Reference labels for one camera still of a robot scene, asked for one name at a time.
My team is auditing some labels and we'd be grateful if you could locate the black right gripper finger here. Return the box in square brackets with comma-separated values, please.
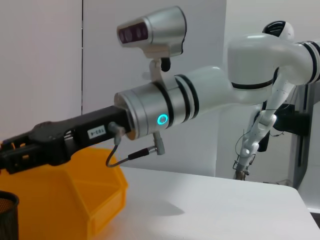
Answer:
[0, 138, 70, 176]
[0, 129, 40, 152]

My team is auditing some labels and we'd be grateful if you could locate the yellow plastic bin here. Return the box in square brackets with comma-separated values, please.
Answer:
[0, 139, 129, 237]

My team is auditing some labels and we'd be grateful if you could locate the black mesh pen holder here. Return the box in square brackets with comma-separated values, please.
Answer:
[0, 190, 20, 240]

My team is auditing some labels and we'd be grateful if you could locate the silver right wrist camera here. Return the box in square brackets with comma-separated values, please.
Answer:
[116, 6, 187, 83]

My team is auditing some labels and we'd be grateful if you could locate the right gripper connector cable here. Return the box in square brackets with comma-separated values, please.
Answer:
[105, 121, 166, 168]

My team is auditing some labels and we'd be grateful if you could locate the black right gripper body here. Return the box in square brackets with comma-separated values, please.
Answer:
[31, 106, 133, 157]

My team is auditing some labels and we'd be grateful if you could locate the white background cabinet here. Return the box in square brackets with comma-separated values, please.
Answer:
[289, 81, 320, 213]

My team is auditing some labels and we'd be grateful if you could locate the black background equipment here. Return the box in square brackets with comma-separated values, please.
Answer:
[257, 102, 312, 153]

